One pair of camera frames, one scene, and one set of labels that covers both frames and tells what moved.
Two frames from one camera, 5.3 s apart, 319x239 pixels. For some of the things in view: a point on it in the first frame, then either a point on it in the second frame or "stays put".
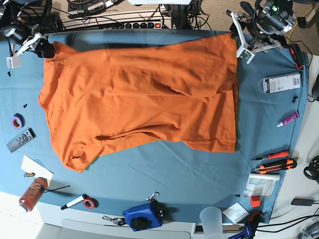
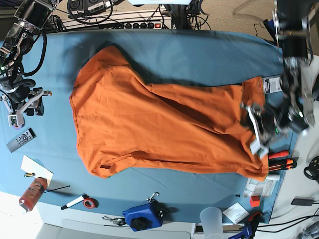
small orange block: [255, 200] stays put
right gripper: [252, 41] -> [269, 125]
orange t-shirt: [183, 91] -> [125, 122]
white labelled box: [282, 82] stays put
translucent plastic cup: [211, 219] stays put
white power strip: [148, 20] stays put
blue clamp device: [145, 216] stays put
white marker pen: [74, 202] stays put
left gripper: [28, 36] -> [21, 98]
